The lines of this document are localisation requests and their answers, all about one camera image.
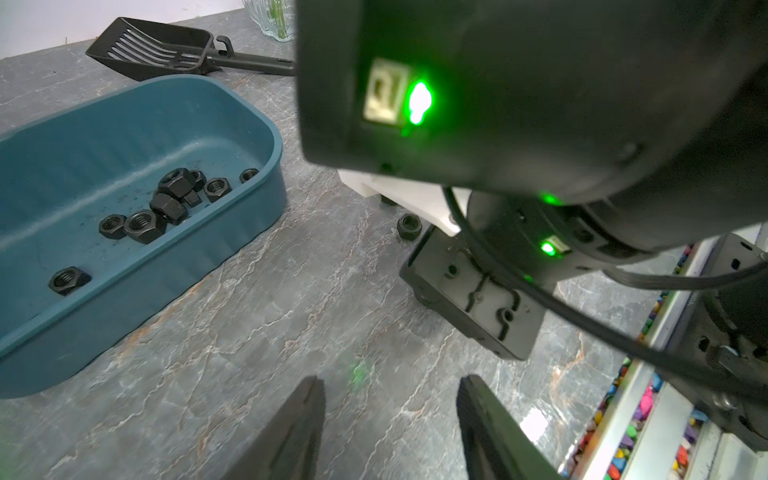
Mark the black plastic scoop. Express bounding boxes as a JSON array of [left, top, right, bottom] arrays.
[[86, 17, 297, 81]]

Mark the teal plastic storage box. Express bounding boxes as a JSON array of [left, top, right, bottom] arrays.
[[1, 75, 286, 399]]

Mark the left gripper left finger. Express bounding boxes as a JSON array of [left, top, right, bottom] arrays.
[[224, 376, 326, 480]]

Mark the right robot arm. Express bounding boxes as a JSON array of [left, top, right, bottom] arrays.
[[296, 1, 767, 360]]

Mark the black hex nut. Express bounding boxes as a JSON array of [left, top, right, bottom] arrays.
[[203, 177, 232, 203], [397, 214, 422, 241], [239, 168, 259, 184], [124, 209, 167, 245], [149, 192, 189, 225], [157, 168, 196, 199], [190, 170, 207, 192], [48, 266, 92, 296], [98, 214, 127, 240]]

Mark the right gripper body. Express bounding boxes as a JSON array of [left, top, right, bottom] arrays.
[[400, 226, 545, 361]]

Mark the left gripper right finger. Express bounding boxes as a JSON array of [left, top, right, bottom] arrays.
[[456, 374, 560, 480]]

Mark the metal base rail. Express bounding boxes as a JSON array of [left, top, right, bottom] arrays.
[[557, 224, 768, 480]]

